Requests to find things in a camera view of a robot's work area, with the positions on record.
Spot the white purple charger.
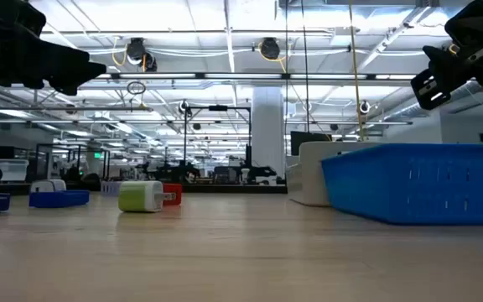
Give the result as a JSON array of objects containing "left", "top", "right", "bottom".
[{"left": 29, "top": 179, "right": 68, "bottom": 194}]

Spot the lavender charger cube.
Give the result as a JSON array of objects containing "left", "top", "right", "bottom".
[{"left": 100, "top": 180, "right": 122, "bottom": 197}]

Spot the small red charger cube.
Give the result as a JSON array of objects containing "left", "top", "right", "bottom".
[{"left": 162, "top": 183, "right": 184, "bottom": 206}]

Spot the clear plastic storage bin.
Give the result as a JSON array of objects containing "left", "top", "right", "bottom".
[{"left": 0, "top": 158, "right": 30, "bottom": 182}]

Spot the blue plastic basket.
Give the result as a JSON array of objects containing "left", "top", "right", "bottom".
[{"left": 320, "top": 143, "right": 483, "bottom": 226}]

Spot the green white USB charger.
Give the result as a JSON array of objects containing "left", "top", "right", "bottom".
[{"left": 117, "top": 180, "right": 177, "bottom": 213}]

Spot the overhead LED light bar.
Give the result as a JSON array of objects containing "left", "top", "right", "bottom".
[{"left": 96, "top": 72, "right": 418, "bottom": 81}]

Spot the grey plastic bin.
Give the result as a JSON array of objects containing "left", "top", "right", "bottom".
[{"left": 285, "top": 141, "right": 389, "bottom": 207}]

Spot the white building column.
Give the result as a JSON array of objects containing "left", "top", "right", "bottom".
[{"left": 251, "top": 86, "right": 287, "bottom": 180}]

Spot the black hanging cable loop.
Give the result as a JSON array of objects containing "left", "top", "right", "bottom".
[{"left": 126, "top": 80, "right": 147, "bottom": 96}]

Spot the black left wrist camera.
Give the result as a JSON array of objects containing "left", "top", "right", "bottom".
[{"left": 0, "top": 0, "right": 48, "bottom": 39}]

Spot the black ceiling cable reel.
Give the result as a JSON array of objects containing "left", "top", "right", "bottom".
[
  {"left": 259, "top": 37, "right": 282, "bottom": 61},
  {"left": 126, "top": 37, "right": 158, "bottom": 73}
]

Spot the black station frame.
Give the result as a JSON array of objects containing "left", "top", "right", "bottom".
[
  {"left": 182, "top": 105, "right": 252, "bottom": 169},
  {"left": 35, "top": 143, "right": 111, "bottom": 181}
]

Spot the silver air duct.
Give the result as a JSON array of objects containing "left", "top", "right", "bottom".
[{"left": 382, "top": 81, "right": 483, "bottom": 122}]

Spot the long black cable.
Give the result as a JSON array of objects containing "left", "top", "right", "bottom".
[{"left": 300, "top": 0, "right": 309, "bottom": 133}]

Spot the thin black hanging cable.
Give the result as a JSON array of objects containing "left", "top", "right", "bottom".
[{"left": 283, "top": 0, "right": 289, "bottom": 135}]

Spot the black aluminium table frame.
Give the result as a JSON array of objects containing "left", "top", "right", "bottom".
[{"left": 0, "top": 180, "right": 288, "bottom": 195}]

